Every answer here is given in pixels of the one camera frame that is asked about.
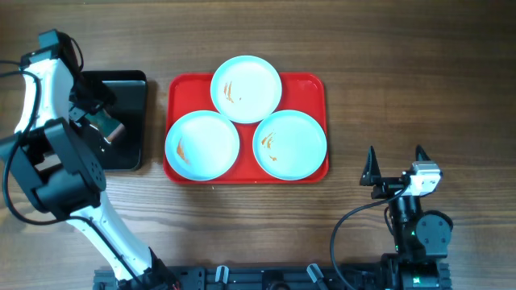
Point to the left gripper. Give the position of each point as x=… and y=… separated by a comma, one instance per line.
x=94, y=97

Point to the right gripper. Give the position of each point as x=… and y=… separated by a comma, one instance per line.
x=392, y=188

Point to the green brown sponge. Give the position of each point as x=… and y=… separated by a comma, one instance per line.
x=109, y=128

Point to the white plate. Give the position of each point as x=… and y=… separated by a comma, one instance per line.
x=289, y=145
x=246, y=89
x=201, y=145

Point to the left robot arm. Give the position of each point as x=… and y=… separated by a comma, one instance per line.
x=51, y=174

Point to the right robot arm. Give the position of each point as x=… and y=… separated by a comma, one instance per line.
x=421, y=237

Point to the black metal tray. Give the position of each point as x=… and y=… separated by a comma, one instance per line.
x=124, y=153

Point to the red plastic tray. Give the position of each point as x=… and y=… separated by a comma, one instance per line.
x=304, y=92

